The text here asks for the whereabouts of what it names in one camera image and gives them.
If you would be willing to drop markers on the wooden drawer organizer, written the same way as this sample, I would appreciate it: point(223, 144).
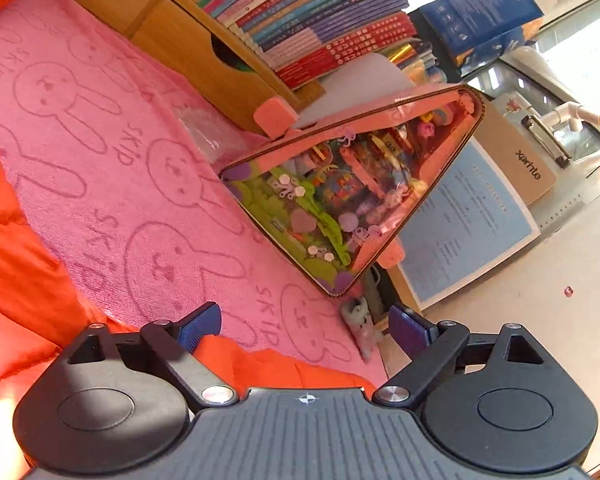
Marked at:
point(180, 35)

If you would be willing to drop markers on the shiny colourful paper stack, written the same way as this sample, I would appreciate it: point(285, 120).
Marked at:
point(410, 60)

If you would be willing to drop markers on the brown clipboard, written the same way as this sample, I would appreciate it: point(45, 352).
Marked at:
point(510, 160)

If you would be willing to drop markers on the white pipe fitting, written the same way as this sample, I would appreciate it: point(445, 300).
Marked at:
point(570, 112)

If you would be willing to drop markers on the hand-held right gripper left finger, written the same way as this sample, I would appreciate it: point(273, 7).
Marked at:
point(201, 329)

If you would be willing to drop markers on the small pink bead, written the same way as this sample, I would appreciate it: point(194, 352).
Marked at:
point(567, 290)

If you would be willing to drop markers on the blue laminated sheet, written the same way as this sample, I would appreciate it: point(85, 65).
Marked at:
point(470, 220)

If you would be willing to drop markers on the clear plastic bag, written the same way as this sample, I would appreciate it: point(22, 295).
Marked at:
point(200, 130)

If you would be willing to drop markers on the pink foam block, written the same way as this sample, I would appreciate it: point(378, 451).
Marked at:
point(276, 116)

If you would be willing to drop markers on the row of pastel thin books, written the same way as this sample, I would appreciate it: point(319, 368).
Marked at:
point(320, 15)

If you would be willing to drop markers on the blue printed carton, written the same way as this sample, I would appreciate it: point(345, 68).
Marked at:
point(480, 15)

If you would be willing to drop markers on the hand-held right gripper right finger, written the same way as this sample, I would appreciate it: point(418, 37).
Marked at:
point(409, 332)

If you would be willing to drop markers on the pink triangular toy bag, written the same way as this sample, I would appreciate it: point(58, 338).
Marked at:
point(330, 195)

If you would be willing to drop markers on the pink bunny print towel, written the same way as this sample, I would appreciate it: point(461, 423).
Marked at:
point(105, 160)

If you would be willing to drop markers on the orange puffer jacket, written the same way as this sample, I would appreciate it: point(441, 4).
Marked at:
point(25, 285)

